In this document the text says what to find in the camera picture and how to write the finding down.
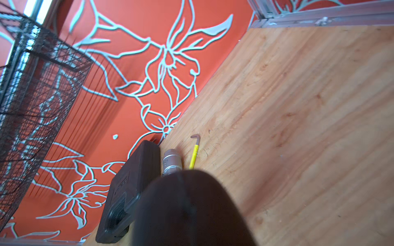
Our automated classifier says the black wire basket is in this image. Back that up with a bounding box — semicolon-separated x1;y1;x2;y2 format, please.
1;6;93;228

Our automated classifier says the claw hammer red black handle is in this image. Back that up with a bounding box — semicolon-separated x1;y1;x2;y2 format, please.
131;170;256;246

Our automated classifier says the aluminium frame post right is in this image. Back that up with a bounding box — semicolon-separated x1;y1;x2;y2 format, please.
248;1;394;28

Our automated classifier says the aluminium back crossbar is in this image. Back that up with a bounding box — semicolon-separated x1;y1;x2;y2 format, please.
23;0;56;19

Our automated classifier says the yellow hex key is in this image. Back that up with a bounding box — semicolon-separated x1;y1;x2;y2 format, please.
189;134;201;170

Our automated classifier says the black plastic tool case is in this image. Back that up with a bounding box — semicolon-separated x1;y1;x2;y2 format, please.
95;140;161;244

